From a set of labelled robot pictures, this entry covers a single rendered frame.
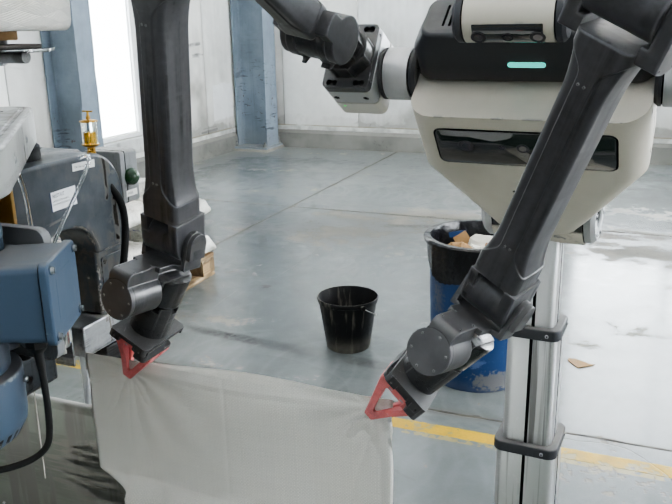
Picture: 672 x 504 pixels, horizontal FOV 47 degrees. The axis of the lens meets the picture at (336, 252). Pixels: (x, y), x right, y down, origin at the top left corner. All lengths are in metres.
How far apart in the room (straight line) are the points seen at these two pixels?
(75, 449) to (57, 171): 0.82
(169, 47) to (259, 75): 8.81
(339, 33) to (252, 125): 8.69
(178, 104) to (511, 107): 0.55
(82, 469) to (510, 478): 0.94
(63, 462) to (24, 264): 1.12
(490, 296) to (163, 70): 0.48
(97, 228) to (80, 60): 5.70
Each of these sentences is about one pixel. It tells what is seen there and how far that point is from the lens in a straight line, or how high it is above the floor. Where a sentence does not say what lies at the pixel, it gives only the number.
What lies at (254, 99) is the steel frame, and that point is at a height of 0.60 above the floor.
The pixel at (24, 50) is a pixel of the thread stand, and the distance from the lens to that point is 0.96.
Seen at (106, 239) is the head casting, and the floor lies 1.19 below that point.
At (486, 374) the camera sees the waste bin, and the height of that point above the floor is 0.09.
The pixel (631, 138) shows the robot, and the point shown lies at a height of 1.36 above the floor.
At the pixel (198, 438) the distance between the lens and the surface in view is 1.21.
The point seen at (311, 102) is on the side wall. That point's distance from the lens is 9.79.
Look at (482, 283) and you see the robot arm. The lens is 0.94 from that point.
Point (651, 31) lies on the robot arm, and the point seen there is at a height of 1.52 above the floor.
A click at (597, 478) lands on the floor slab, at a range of 2.94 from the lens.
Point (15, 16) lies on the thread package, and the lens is 0.93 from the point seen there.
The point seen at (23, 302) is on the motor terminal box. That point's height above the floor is 1.26.
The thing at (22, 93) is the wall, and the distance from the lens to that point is 7.02.
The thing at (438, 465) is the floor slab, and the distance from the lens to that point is 2.91.
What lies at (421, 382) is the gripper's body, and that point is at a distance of 1.00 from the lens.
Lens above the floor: 1.54
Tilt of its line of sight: 17 degrees down
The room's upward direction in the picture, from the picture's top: 1 degrees counter-clockwise
